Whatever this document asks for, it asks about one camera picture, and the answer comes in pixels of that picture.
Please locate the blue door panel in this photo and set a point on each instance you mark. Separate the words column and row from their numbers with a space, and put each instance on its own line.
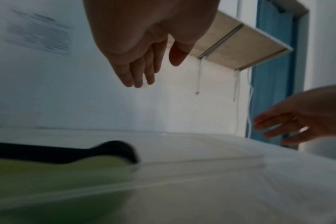
column 278, row 76

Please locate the stack of black spoons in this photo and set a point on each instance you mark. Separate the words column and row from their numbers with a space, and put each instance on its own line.
column 73, row 153

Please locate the metal wall bracket frame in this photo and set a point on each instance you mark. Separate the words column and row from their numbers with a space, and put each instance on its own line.
column 240, row 43

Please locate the person's right hand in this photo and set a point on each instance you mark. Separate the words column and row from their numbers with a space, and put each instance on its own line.
column 303, row 116

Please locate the person's left hand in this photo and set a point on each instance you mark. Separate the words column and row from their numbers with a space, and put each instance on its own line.
column 145, row 28

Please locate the clear plastic container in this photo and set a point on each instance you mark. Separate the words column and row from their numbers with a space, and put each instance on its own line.
column 198, row 175

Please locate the clear plastic container lid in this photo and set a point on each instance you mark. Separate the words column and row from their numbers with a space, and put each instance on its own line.
column 212, row 148

